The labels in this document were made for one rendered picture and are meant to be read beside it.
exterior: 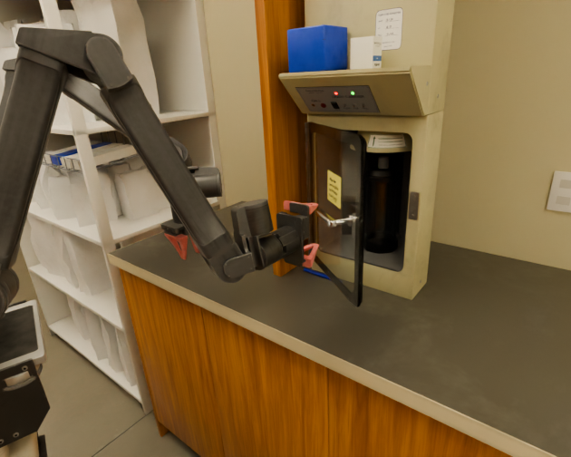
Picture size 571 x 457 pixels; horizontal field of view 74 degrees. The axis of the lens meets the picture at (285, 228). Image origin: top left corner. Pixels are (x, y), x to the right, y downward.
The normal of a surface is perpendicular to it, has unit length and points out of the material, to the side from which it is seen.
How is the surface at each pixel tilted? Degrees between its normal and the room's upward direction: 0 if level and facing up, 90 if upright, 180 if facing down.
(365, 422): 90
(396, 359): 0
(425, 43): 90
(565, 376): 0
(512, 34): 90
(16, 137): 77
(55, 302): 90
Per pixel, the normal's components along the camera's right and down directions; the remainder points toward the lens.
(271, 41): 0.79, 0.19
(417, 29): -0.62, 0.33
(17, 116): 0.37, 0.11
